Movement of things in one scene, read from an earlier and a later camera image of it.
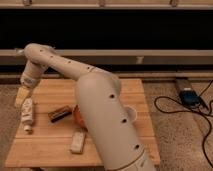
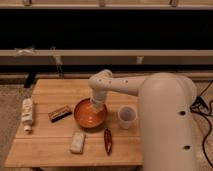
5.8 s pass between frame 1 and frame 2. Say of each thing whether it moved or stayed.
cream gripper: moved
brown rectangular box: stayed
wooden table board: stayed
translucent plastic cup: stayed
